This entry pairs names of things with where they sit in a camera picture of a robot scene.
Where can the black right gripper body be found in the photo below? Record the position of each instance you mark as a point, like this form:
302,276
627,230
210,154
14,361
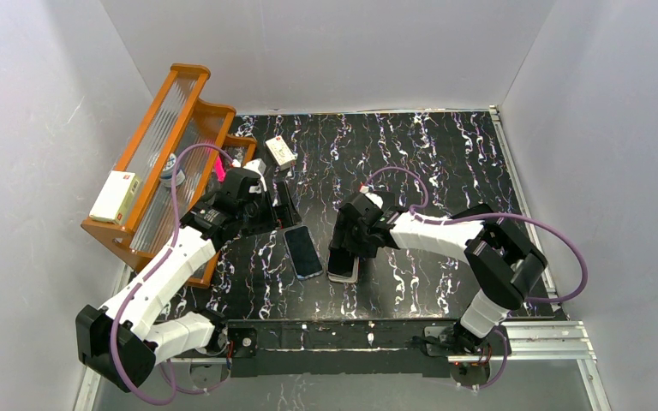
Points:
346,234

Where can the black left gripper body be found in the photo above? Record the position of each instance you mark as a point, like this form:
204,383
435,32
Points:
275,206

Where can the blue smartphone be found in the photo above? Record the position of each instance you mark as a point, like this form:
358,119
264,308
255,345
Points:
303,253

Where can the dark smartphone with light rim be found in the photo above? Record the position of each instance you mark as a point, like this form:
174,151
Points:
332,260

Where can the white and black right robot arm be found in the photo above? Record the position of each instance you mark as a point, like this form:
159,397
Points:
503,259

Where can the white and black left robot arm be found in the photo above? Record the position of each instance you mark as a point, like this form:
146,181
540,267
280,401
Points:
121,340

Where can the pink marker pen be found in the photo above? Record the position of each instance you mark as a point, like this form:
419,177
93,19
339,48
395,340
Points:
219,170

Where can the small white carton box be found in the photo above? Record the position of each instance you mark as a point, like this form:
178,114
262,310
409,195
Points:
282,155

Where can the white and blue tape roll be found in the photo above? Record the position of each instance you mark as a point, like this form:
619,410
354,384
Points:
172,172

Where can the orange wooden shelf rack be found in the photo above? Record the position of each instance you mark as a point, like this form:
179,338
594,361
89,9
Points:
178,121

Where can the white and green box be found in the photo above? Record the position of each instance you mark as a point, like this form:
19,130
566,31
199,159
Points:
115,197

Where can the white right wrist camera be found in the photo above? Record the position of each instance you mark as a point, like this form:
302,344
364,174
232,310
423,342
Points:
374,198

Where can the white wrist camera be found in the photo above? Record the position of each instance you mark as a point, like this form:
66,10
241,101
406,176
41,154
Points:
258,166
374,198

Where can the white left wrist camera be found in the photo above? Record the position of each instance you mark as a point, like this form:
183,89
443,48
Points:
258,166

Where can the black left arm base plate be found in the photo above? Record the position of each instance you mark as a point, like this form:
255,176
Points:
213,364

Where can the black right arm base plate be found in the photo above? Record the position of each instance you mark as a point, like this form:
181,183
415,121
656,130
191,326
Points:
476,362

